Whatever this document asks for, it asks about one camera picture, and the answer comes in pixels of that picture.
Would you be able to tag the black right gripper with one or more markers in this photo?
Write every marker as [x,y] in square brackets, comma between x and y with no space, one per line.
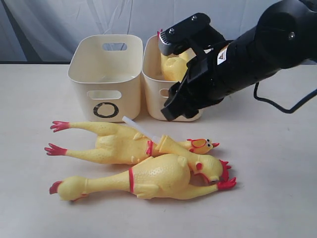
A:
[225,70]

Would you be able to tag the headless yellow rubber chicken body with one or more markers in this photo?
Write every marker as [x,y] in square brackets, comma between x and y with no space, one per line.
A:
[174,67]

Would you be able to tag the whole rubber chicken facing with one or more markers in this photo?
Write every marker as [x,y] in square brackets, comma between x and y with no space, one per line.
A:
[166,176]
[115,144]

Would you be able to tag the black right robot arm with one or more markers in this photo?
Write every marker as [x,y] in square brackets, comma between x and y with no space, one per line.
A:
[284,37]

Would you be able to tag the cream bin marked X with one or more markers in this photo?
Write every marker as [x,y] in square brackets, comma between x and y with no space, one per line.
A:
[156,89]

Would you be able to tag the cream bin marked O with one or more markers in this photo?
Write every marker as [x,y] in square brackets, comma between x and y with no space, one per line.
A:
[106,73]

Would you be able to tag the white backdrop curtain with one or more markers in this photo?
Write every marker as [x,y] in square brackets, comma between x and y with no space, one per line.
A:
[50,30]

